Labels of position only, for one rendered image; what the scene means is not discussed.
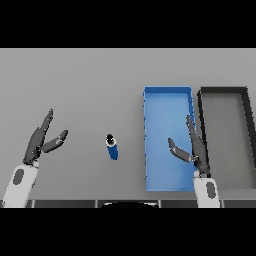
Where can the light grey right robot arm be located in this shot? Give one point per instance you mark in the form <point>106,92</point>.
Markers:
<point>206,190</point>

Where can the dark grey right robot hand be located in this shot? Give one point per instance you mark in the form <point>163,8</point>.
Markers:
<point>199,150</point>

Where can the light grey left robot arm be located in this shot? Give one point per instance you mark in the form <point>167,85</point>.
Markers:
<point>20,183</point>

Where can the blue pipe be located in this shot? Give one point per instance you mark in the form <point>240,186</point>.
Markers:
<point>112,147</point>

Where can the blue bin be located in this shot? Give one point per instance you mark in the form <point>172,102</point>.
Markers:
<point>168,140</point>

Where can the dark grey bin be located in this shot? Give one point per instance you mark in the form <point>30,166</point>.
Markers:
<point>230,140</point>

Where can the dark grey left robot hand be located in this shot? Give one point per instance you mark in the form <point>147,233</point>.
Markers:
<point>36,143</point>

